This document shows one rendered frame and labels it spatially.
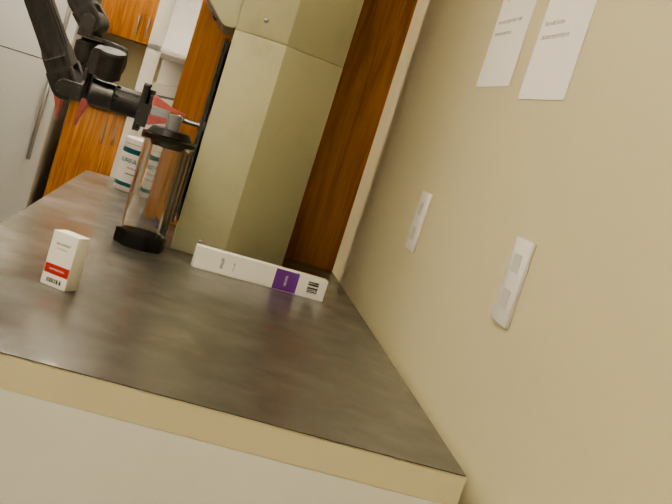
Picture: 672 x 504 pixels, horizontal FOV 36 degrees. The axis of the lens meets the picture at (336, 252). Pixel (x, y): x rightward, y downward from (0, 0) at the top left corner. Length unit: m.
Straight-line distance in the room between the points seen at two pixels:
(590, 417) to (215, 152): 1.30
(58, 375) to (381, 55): 1.57
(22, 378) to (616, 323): 0.63
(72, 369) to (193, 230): 1.04
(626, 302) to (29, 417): 0.65
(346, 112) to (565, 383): 1.54
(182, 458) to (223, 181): 1.07
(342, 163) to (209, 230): 0.51
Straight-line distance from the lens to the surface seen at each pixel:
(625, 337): 1.03
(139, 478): 1.22
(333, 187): 2.57
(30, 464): 1.23
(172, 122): 2.07
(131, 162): 2.93
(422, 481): 1.24
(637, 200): 1.10
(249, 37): 2.18
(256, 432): 1.20
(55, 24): 2.27
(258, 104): 2.18
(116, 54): 2.25
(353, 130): 2.57
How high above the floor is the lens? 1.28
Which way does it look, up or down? 6 degrees down
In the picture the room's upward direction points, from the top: 18 degrees clockwise
